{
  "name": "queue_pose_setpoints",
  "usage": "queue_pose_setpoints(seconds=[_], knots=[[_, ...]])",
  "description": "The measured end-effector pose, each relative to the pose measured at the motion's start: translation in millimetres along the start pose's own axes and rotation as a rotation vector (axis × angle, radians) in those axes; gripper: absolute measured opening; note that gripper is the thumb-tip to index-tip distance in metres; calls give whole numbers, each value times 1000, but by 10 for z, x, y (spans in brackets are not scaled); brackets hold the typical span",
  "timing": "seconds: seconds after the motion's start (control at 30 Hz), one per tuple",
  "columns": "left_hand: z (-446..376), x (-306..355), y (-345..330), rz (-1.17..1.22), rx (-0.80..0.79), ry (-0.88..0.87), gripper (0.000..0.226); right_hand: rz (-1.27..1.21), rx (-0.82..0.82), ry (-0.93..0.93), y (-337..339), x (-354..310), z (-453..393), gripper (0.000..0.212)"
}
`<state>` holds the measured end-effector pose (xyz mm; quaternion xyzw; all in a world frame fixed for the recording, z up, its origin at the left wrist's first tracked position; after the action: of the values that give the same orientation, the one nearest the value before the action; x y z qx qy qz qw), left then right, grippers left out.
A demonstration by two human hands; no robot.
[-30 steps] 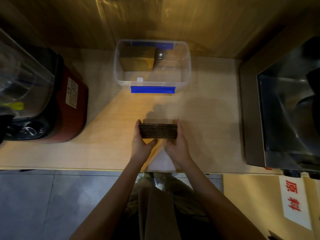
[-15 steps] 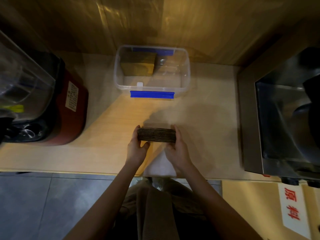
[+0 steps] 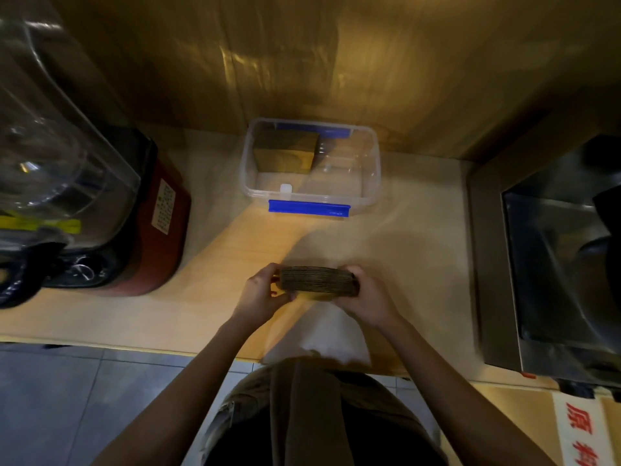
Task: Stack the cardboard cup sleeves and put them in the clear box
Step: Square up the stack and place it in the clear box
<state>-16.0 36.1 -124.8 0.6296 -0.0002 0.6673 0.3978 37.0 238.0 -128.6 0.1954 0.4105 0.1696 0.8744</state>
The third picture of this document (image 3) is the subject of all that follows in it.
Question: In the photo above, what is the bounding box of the person's left hand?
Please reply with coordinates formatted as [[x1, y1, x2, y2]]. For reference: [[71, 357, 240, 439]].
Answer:
[[232, 263, 297, 329]]

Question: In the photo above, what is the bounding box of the person's right hand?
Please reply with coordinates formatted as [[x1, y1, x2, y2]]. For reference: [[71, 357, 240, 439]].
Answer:
[[335, 265, 402, 331]]

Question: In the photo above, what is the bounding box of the stack of brown cardboard sleeves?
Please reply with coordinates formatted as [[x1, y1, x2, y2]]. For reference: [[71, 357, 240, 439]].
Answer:
[[279, 266, 361, 300]]

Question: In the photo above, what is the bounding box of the person's left forearm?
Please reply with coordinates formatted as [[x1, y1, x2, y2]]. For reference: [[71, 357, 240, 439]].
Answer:
[[90, 313, 260, 466]]

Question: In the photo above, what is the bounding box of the person's right forearm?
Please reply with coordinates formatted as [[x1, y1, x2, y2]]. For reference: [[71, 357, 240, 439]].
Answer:
[[376, 315, 559, 466]]

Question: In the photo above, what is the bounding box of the white plastic bag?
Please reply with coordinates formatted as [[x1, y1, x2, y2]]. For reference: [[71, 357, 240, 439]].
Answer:
[[262, 302, 372, 368]]

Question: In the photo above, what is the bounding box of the person's brown apron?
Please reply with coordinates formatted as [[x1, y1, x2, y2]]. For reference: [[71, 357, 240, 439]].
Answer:
[[201, 356, 449, 466]]

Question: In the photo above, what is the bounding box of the clear plastic storage box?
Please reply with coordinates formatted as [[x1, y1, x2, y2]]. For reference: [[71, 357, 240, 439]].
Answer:
[[240, 117, 381, 218]]

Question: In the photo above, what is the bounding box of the brown stack in box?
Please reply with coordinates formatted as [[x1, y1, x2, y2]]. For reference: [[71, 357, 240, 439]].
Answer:
[[252, 129, 321, 174]]

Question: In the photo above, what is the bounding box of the red blender base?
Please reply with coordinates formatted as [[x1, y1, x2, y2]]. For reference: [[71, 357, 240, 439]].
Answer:
[[41, 126, 191, 297]]

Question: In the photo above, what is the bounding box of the stainless steel sink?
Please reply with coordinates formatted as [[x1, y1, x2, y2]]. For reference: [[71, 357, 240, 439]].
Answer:
[[468, 82, 621, 389]]

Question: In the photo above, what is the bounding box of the cardboard box with white label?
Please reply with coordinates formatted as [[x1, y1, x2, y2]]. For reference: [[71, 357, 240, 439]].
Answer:
[[439, 381, 621, 466]]

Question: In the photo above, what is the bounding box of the clear blender jar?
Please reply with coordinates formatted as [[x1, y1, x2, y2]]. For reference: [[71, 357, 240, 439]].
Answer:
[[0, 0, 142, 248]]

